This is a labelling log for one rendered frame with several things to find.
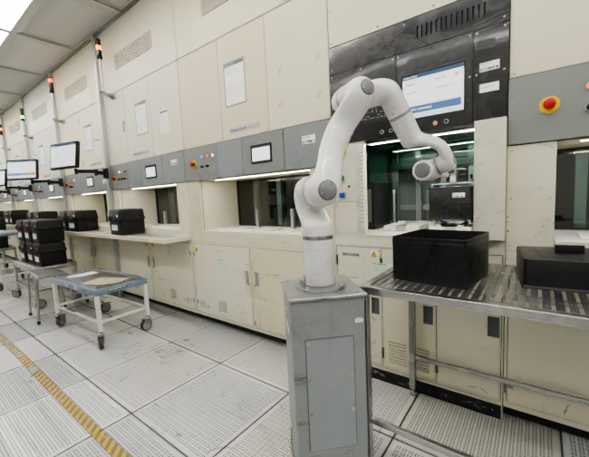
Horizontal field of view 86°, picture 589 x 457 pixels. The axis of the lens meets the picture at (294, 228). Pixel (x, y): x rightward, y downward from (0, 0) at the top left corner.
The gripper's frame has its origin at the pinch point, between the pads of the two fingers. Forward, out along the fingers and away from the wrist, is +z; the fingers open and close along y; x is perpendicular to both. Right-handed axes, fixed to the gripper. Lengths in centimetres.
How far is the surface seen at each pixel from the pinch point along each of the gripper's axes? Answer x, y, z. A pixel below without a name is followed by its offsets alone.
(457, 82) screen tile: 40.9, 6.9, 1.7
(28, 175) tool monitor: 36, -499, -38
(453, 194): -11.3, 1.8, 21.5
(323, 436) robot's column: -94, -22, -79
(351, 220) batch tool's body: -24, -50, 3
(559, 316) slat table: -43, 43, -61
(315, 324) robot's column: -52, -23, -80
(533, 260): -33, 37, -37
